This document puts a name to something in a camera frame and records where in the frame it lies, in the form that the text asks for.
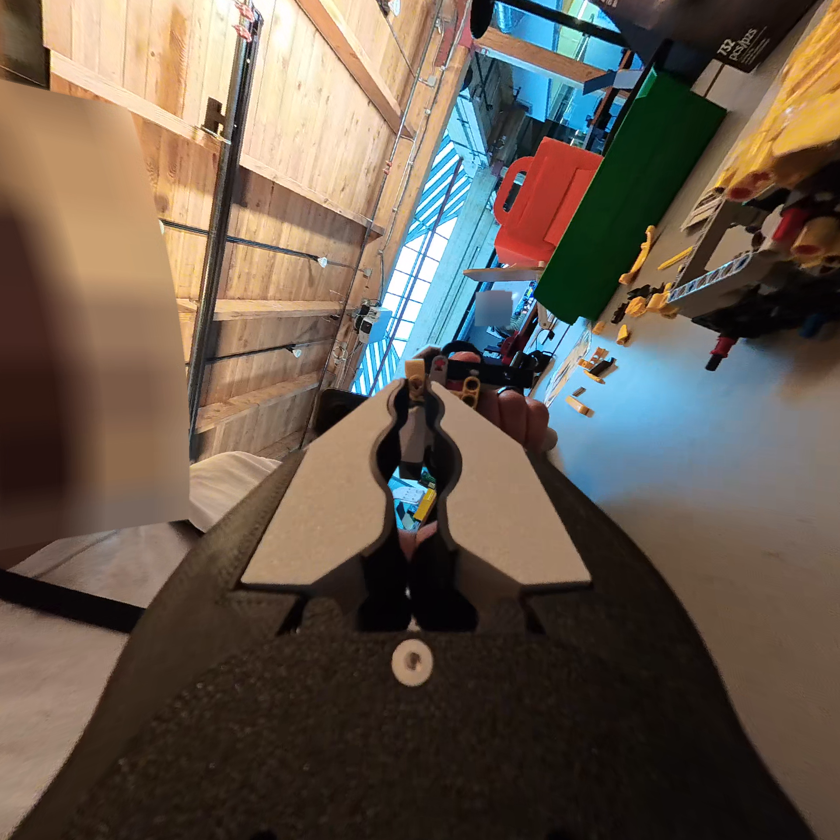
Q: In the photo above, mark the thin yellow bar piece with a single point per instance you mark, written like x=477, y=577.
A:
x=676, y=259

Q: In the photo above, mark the clear printed plastic bag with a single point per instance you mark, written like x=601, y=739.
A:
x=564, y=374

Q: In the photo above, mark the green plastic bin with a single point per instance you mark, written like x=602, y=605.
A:
x=630, y=197

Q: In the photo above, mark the red plastic case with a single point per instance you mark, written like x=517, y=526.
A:
x=544, y=197

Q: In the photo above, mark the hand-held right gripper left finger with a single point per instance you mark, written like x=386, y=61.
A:
x=315, y=518

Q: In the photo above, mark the black ceiling rail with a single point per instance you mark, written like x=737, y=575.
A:
x=220, y=216

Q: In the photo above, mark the yellow toy car model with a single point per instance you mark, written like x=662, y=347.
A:
x=787, y=98

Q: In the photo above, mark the wooden shelf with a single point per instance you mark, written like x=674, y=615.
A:
x=505, y=270

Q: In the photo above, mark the yellow curved bar piece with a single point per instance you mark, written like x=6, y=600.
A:
x=638, y=259

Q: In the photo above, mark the scattered yellow black pieces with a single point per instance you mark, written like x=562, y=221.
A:
x=640, y=305

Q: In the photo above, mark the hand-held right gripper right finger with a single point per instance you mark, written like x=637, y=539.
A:
x=518, y=525

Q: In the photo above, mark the black toy set box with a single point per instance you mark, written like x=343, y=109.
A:
x=689, y=19

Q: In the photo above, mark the person's left hand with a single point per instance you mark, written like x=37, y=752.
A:
x=525, y=420

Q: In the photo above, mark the ceiling sensor box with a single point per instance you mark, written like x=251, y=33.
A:
x=377, y=323

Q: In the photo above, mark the skylight window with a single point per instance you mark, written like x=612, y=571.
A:
x=420, y=262

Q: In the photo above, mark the small brick assembly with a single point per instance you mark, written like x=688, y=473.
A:
x=471, y=387

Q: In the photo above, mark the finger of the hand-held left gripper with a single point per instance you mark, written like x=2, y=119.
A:
x=415, y=436

